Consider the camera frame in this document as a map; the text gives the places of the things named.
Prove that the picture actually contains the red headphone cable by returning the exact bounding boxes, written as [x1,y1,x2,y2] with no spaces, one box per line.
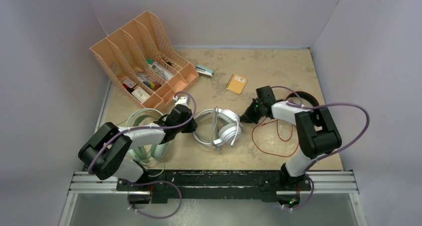
[251,117,300,158]

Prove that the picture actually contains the white staples box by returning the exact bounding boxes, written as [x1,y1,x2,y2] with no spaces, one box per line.
[131,87,150,103]

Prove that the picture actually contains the red black headphones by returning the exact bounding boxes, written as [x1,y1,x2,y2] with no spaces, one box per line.
[286,91,319,107]

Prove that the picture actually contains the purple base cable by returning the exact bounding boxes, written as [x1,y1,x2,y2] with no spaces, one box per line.
[127,180,183,220]

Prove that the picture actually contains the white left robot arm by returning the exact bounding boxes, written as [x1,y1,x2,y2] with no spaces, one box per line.
[78,104,197,191]

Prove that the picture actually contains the light blue stapler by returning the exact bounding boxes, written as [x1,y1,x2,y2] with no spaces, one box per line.
[195,65,214,78]

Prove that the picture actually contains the white over-ear headphones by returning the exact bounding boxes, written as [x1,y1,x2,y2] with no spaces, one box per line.
[193,107,242,149]

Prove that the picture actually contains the clear plastic ruler pouch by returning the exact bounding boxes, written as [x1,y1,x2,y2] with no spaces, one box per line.
[149,62,174,81]

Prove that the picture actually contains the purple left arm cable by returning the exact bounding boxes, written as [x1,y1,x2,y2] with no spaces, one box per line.
[87,91,197,175]

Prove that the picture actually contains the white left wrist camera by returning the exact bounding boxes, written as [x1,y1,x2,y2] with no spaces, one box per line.
[173,95,191,109]

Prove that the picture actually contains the colourful marker set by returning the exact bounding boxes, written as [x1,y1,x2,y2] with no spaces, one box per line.
[143,81,161,91]

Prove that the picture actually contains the mint green headphones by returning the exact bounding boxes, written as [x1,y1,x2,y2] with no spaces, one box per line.
[125,108,169,177]

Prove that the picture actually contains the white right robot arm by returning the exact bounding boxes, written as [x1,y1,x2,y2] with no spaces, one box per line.
[240,86,342,190]

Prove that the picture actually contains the red white small box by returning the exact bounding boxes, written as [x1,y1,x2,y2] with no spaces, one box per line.
[122,78,137,89]

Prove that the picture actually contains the peach plastic file organizer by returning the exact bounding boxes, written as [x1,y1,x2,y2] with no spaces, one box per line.
[90,11,199,110]

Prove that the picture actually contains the yellow spiral notebook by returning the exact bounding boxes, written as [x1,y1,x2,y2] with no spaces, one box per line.
[226,74,247,94]

